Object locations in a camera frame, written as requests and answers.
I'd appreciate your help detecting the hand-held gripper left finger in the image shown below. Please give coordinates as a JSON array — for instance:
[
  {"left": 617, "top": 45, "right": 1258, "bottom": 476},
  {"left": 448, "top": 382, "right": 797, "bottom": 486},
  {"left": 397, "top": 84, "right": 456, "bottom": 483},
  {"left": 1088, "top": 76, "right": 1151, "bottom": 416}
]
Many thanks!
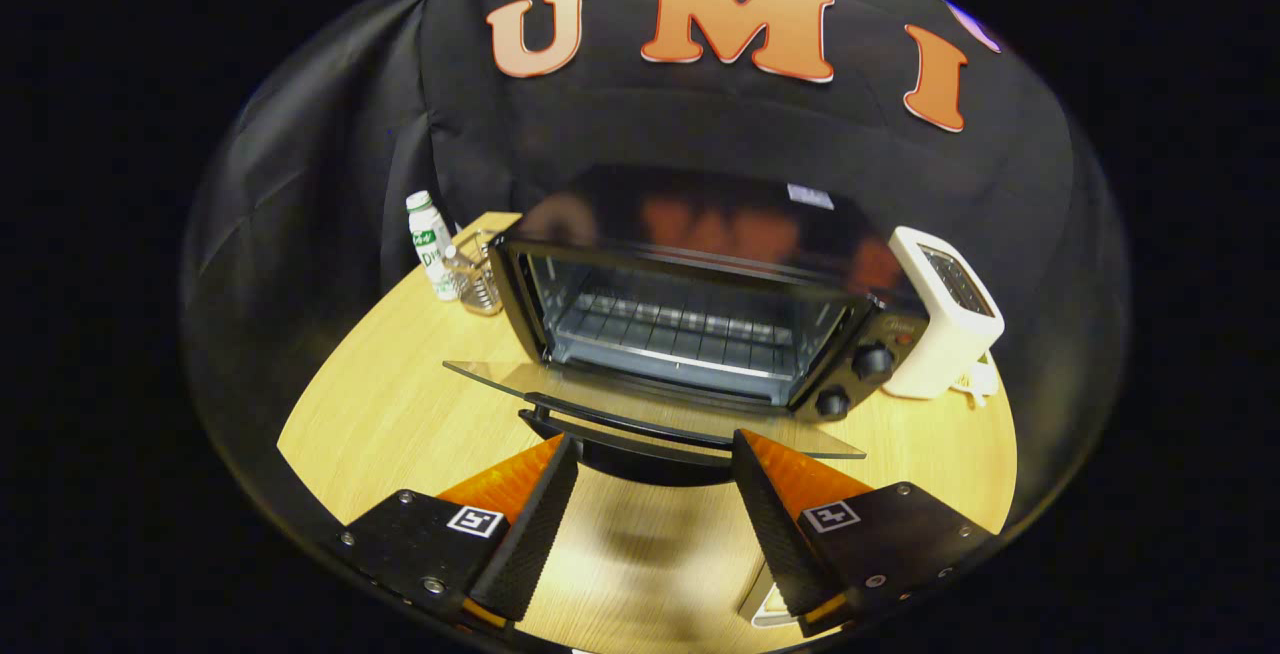
[{"left": 330, "top": 434, "right": 581, "bottom": 631}]

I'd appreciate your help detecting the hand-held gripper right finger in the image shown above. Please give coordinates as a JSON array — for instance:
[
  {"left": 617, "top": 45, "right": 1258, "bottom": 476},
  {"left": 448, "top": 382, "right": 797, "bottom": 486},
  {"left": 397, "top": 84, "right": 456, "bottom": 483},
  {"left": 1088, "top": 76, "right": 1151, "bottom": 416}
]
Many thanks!
[{"left": 732, "top": 428, "right": 1003, "bottom": 637}]

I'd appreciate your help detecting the black toaster oven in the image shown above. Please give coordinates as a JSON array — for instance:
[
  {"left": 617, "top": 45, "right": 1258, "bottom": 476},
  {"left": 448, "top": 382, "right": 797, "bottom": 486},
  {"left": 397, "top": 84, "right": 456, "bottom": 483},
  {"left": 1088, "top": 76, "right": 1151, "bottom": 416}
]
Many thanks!
[{"left": 443, "top": 165, "right": 927, "bottom": 488}]

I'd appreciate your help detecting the white pop-up toaster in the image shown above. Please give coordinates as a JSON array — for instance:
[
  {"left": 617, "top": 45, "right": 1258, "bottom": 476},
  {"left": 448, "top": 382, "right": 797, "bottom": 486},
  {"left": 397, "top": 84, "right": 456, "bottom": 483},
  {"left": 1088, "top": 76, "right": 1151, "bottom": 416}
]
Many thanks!
[{"left": 881, "top": 225, "right": 1006, "bottom": 402}]

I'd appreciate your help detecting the white ribbed plate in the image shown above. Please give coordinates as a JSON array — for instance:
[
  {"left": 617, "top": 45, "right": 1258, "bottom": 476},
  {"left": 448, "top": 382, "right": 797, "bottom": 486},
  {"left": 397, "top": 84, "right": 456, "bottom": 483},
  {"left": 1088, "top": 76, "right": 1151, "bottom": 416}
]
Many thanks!
[{"left": 738, "top": 561, "right": 802, "bottom": 628}]

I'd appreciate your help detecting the clear glass jar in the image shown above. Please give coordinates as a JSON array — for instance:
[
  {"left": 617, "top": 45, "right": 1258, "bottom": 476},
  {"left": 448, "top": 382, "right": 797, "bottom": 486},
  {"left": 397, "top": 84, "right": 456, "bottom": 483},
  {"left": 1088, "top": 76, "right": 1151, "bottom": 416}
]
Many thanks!
[{"left": 442, "top": 228, "right": 505, "bottom": 318}]

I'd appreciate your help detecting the white green-label bottle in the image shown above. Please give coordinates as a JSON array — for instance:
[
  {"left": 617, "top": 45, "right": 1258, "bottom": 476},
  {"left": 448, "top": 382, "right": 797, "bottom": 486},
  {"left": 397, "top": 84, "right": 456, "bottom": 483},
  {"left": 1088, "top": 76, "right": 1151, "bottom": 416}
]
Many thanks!
[{"left": 405, "top": 190, "right": 460, "bottom": 303}]

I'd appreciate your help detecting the black backdrop cloth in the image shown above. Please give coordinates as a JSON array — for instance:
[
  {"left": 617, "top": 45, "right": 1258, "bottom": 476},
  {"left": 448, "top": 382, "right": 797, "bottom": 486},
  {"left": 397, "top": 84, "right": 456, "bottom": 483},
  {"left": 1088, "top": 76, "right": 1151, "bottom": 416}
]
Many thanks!
[{"left": 180, "top": 0, "right": 1131, "bottom": 535}]

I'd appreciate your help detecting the white toaster power cable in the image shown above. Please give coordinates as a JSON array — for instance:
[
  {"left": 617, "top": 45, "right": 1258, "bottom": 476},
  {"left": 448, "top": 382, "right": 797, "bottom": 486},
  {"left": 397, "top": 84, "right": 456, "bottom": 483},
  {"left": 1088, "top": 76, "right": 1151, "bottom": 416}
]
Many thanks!
[{"left": 948, "top": 358, "right": 1000, "bottom": 408}]

